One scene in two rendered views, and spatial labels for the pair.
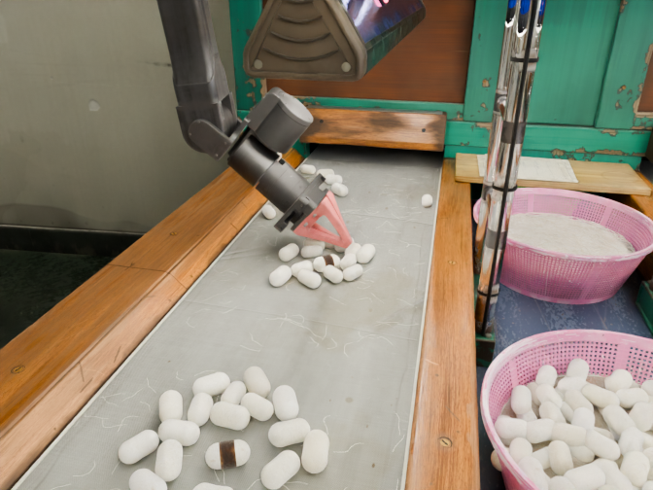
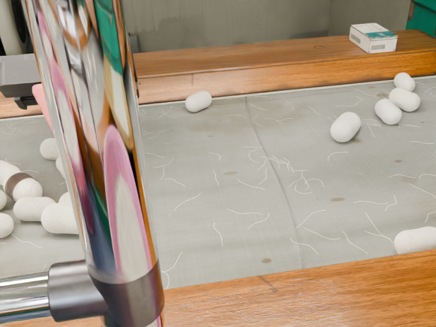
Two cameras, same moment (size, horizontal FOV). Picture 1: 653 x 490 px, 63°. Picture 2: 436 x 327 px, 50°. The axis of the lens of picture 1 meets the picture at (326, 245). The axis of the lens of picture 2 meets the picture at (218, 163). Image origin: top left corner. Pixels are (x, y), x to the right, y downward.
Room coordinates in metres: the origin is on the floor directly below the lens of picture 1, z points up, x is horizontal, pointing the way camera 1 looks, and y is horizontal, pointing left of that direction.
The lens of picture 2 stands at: (0.68, -0.34, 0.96)
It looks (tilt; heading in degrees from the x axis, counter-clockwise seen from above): 32 degrees down; 69
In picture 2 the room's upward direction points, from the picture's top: 2 degrees counter-clockwise
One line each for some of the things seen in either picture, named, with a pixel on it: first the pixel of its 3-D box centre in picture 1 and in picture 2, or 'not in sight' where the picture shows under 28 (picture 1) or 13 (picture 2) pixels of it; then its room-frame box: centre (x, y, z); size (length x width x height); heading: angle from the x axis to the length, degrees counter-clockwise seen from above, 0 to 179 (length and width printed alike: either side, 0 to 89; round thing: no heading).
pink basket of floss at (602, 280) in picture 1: (556, 244); not in sight; (0.76, -0.36, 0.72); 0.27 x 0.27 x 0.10
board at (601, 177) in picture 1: (543, 172); not in sight; (0.97, -0.41, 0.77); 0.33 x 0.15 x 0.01; 77
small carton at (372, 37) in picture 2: not in sight; (372, 37); (1.08, 0.13, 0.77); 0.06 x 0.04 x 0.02; 77
